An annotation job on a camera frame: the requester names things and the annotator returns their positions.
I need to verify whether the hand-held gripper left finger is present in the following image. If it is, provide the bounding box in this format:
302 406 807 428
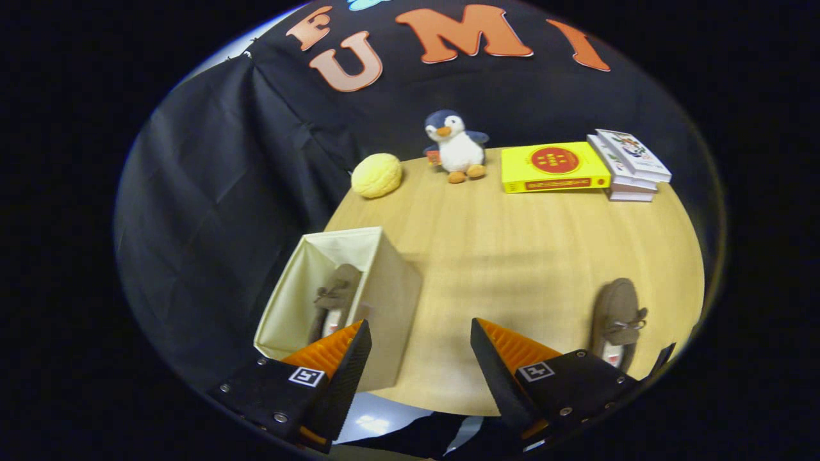
208 320 373 454

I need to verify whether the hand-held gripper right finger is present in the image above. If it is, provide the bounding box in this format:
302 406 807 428
471 318 641 444

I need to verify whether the brown moccasin shoe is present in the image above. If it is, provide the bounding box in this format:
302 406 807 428
307 263 363 343
589 277 649 372

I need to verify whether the cream fabric storage box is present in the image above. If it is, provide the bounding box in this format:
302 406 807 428
254 226 423 392

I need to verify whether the yellow round plush toy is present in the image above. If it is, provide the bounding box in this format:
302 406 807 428
351 153 403 199

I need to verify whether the yellow book red circle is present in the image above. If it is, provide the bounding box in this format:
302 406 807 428
501 142 611 194

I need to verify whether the penguin plush toy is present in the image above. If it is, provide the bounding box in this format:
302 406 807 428
423 109 490 184

